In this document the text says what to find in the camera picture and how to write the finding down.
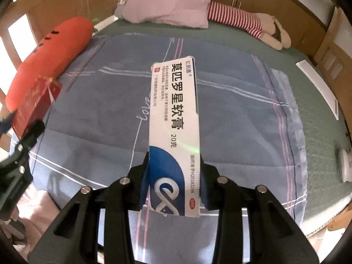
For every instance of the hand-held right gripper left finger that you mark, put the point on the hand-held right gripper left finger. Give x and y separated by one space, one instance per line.
134 177

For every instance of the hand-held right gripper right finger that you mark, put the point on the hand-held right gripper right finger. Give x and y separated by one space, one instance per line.
209 177

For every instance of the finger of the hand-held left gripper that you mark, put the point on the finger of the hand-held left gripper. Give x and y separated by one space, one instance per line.
30 136
5 126

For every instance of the red box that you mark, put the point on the red box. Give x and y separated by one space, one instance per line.
34 101

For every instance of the white blue ointment box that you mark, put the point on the white blue ointment box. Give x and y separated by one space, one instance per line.
174 132

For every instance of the blue plaid blanket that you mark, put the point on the blue plaid blanket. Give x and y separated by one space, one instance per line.
242 143

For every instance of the orange carrot pillow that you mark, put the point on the orange carrot pillow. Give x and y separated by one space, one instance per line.
52 55

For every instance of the green bed sheet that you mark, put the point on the green bed sheet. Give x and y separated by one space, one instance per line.
316 143

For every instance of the small white appliance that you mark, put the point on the small white appliance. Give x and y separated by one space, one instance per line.
345 165

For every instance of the long white board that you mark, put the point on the long white board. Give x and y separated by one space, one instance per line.
320 88

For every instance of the striped plush rabbit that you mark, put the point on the striped plush rabbit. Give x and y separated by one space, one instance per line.
242 23

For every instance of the pink pillow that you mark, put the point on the pink pillow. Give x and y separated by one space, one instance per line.
170 2

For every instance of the wooden bed frame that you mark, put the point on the wooden bed frame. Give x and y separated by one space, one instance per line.
332 52

